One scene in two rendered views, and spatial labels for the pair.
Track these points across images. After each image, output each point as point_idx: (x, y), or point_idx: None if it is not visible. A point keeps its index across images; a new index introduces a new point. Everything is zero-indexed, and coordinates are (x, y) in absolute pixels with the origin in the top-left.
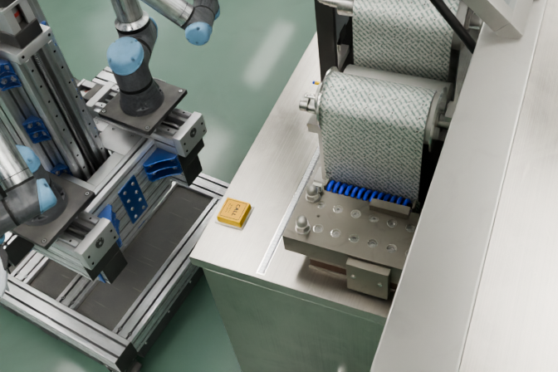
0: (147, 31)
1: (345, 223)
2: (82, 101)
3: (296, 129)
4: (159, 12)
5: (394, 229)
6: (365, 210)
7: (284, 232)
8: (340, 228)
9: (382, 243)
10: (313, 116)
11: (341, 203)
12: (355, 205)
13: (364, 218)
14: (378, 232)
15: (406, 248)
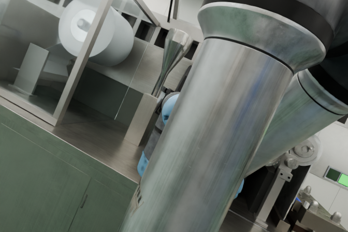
0: None
1: None
2: None
3: (226, 219)
4: (258, 169)
5: (301, 195)
6: (300, 198)
7: (345, 230)
8: (318, 209)
9: (312, 201)
10: (286, 171)
11: (304, 203)
12: (300, 199)
13: (304, 200)
14: (307, 199)
15: (306, 196)
